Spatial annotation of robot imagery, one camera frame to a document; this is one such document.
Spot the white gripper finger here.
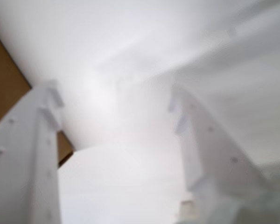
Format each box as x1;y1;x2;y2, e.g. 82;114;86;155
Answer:
167;84;280;205
0;79;64;224

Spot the brown cardboard box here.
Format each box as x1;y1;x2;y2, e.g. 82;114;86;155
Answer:
0;23;75;168

